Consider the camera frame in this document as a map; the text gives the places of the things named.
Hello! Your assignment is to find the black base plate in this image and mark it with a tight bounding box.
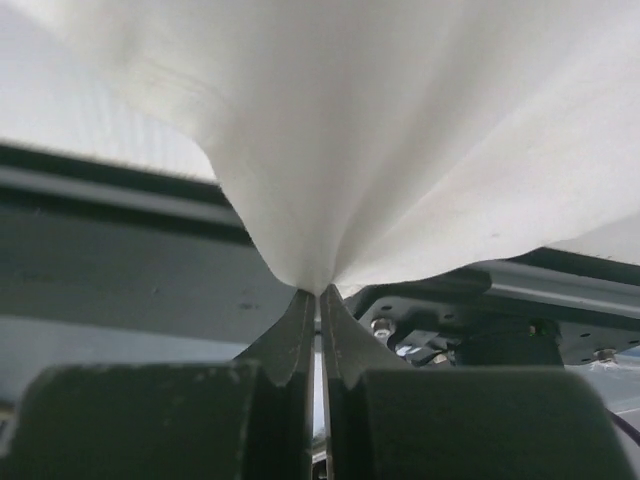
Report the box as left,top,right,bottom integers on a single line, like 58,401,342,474
346,270,639,367

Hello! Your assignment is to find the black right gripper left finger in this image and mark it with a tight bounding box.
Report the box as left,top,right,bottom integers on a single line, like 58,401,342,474
1,291,315,479

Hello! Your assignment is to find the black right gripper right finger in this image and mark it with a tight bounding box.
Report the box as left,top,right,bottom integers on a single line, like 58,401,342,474
319,287,635,479

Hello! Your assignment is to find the aluminium front rail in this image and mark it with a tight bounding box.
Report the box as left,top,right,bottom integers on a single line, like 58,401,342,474
1,166,639,341

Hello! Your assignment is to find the white t shirt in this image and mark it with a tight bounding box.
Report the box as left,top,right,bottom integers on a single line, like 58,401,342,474
24,1,639,292

